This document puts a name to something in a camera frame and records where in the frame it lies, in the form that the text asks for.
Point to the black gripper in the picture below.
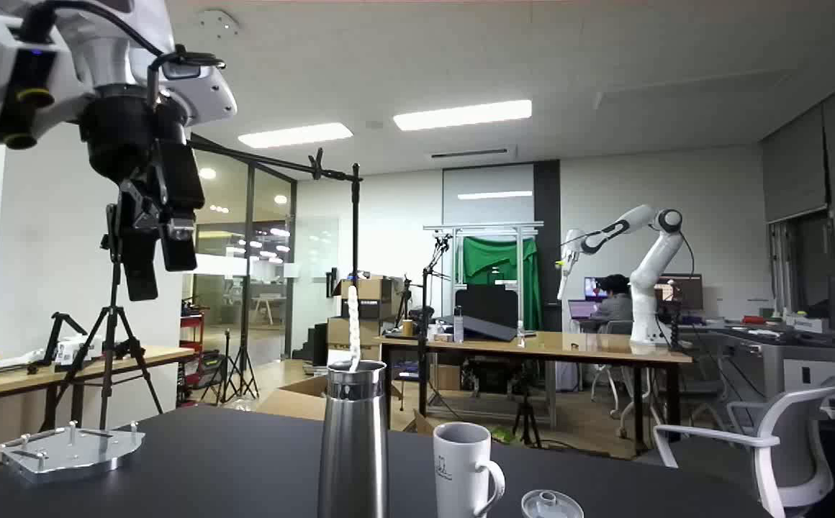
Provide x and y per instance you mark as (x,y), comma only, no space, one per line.
(140,145)

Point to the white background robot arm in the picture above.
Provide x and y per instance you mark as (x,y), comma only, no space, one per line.
(648,276)

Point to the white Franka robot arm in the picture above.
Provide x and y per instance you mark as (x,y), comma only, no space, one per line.
(140,30)

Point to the round translucent bottle lid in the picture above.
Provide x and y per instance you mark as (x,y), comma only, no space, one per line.
(550,503)

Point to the tall black tripod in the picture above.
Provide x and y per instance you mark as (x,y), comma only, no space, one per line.
(109,333)

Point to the red tool cart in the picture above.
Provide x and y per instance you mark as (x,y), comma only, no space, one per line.
(193,348)

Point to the small black clamp stand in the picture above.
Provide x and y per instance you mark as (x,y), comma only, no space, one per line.
(55,341)

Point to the folded black tripod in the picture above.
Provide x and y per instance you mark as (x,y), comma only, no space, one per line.
(239,368)

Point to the wooden side bench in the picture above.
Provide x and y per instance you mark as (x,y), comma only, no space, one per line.
(72,368)

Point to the black boom pole stand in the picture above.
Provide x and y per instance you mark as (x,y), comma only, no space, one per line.
(273,162)

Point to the rectangular ceiling light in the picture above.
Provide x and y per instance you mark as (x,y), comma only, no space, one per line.
(295,135)
(462,116)

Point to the open cardboard box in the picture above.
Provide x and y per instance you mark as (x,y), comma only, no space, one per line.
(296,397)

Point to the clear acrylic plate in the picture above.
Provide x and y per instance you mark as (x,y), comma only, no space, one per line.
(60,449)

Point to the round white ceiling fixture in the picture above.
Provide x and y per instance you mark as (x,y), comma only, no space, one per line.
(216,21)

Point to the ceiling air vent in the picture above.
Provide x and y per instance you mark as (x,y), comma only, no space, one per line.
(471,152)

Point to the black computer monitor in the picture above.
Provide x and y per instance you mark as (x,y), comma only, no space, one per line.
(486,310)

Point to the green cloth backdrop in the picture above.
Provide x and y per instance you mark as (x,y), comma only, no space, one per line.
(499,259)

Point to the white ceramic mug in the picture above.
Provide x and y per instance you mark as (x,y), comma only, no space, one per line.
(462,470)

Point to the long wooden table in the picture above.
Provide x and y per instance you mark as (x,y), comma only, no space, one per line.
(543,345)

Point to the small black tripod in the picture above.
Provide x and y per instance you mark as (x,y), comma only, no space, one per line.
(528,418)

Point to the monitor with purple screen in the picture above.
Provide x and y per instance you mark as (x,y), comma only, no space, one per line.
(582,309)

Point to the grey work desk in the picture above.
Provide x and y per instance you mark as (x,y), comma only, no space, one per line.
(802,368)

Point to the white office chair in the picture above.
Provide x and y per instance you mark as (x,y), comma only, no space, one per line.
(790,440)

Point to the white metal backdrop frame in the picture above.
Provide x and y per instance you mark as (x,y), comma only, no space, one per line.
(482,227)

